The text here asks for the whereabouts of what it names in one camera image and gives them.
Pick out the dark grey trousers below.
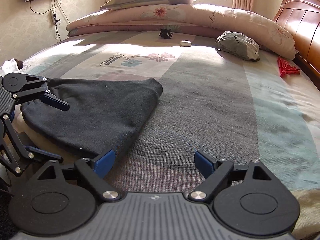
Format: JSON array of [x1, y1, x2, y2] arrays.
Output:
[[21, 78, 163, 157]]

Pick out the red folding fan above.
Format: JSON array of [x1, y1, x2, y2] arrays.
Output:
[[277, 57, 300, 78]]

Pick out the dark brown small object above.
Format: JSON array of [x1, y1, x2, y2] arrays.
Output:
[[15, 59, 24, 70]]

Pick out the white cloth on bed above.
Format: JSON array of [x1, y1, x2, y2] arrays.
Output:
[[0, 59, 20, 77]]

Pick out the striped pastel bed sheet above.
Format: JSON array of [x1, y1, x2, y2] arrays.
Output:
[[14, 31, 319, 239]]

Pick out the bundled grey white cloth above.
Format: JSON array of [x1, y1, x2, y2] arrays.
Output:
[[216, 31, 260, 62]]

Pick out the white earbuds case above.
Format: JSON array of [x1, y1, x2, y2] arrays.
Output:
[[180, 40, 192, 47]]

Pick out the black hair claw clip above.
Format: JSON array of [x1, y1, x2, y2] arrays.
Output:
[[159, 29, 173, 39]]

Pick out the folded floral pink quilt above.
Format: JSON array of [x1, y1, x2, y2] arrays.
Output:
[[66, 4, 297, 60]]

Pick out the wooden orange headboard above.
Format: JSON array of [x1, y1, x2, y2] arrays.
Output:
[[273, 0, 320, 88]]

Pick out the white wall power strip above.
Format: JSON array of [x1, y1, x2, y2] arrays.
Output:
[[51, 10, 60, 25]]

